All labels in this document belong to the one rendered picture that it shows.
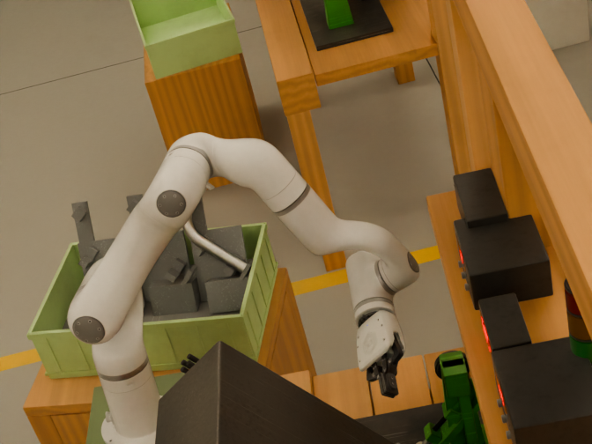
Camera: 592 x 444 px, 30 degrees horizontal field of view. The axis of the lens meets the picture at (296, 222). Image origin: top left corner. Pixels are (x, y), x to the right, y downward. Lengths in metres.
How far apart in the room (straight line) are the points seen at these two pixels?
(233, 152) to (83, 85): 4.55
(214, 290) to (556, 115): 1.72
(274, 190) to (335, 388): 0.72
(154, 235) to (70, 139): 3.88
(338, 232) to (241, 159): 0.25
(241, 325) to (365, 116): 2.77
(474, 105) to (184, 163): 0.59
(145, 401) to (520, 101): 1.33
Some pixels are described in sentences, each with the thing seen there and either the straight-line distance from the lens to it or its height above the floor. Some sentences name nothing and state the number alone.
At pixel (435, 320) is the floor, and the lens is 4.20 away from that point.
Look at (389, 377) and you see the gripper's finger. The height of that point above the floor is 1.25.
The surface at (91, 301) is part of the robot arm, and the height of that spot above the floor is 1.38.
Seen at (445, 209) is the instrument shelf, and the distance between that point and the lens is 2.07.
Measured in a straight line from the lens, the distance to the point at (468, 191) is 1.95.
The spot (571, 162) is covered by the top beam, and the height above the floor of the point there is 1.94.
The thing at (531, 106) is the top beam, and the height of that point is 1.94.
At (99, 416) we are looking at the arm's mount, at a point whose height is 0.96.
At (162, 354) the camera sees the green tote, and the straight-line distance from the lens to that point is 3.03.
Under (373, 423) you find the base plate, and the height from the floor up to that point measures 0.90.
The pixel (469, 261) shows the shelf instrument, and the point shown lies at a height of 1.62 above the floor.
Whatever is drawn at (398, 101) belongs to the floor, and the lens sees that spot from 5.61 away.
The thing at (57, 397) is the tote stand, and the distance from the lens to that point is 3.14.
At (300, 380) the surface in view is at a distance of 2.74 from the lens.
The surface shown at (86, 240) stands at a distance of 3.24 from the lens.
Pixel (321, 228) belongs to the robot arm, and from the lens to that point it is 2.21.
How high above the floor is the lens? 2.73
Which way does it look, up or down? 34 degrees down
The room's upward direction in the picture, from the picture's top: 15 degrees counter-clockwise
